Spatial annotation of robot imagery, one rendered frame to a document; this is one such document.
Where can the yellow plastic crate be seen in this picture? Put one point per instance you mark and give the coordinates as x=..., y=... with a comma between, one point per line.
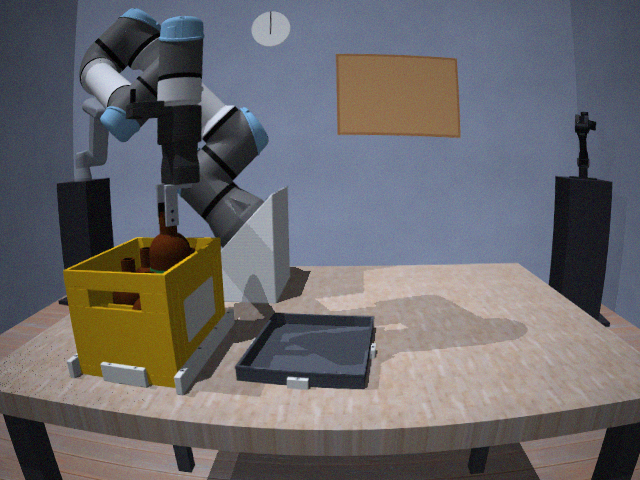
x=179, y=309

